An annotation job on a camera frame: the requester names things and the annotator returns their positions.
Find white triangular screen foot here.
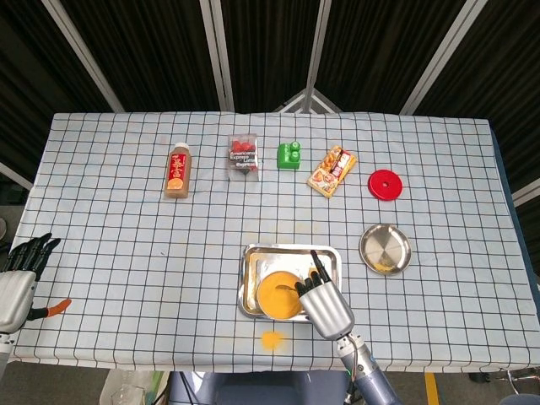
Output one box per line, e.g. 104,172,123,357
273,87,343,114

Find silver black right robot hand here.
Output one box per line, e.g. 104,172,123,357
294,249,354,341

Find clear plastic capsule box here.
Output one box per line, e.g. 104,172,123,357
227,132,260,183

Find yellow snack package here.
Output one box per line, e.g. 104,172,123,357
306,145,358,199

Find clear plastic bag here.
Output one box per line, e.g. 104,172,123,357
100,370,170,405

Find green toy building block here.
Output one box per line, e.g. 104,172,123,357
277,141,304,171

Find rectangular steel tray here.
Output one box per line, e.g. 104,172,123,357
238,243,343,324

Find red round plastic disc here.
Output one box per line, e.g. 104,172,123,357
367,169,404,203

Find white black checkered tablecloth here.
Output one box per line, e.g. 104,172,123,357
8,111,535,375

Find white bowl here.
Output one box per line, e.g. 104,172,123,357
256,271,311,322

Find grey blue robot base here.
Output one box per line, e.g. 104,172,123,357
167,370,354,405

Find brown juice bottle red label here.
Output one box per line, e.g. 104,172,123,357
164,142,195,201

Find orange powder pile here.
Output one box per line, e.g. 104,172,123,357
260,330,290,352

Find round steel plate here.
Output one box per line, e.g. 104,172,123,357
359,223,413,277

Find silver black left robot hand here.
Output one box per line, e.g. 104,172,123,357
0,232,73,334

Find white screen frame post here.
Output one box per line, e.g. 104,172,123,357
40,0,126,113
399,0,483,116
303,0,333,113
0,161,34,191
199,0,235,113
511,179,540,208

